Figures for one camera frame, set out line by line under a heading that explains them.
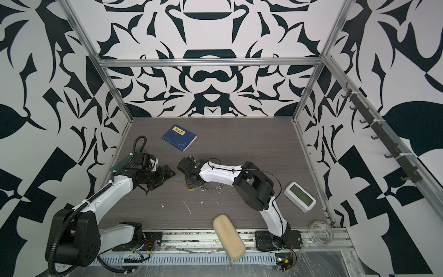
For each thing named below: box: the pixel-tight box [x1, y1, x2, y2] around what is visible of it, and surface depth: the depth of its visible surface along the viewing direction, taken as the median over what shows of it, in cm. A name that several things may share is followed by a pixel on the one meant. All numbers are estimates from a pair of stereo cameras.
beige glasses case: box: [212, 214, 247, 263], surface depth 74 cm
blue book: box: [160, 124, 197, 152], surface depth 111 cm
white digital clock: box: [283, 181, 317, 213], surface depth 84 cm
